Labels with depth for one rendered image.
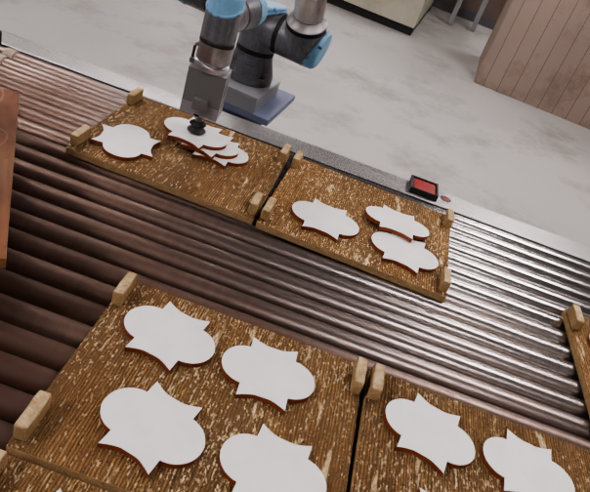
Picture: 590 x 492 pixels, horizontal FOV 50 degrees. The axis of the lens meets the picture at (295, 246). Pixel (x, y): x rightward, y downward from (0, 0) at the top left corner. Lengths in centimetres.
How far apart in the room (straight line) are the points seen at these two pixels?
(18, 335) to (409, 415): 58
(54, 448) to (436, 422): 54
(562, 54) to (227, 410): 589
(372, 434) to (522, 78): 579
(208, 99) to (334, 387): 71
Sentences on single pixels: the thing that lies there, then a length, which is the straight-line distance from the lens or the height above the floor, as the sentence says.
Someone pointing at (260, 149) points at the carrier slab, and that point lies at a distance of 156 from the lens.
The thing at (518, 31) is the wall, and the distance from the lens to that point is 649.
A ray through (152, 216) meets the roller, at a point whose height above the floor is 92.
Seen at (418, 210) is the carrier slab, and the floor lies 94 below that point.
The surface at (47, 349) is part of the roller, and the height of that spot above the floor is 92.
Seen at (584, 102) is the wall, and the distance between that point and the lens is 667.
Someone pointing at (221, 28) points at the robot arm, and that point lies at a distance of 136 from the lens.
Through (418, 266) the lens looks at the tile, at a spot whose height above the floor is 95.
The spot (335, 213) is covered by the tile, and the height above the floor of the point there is 95.
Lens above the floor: 162
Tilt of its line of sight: 33 degrees down
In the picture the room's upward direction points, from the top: 20 degrees clockwise
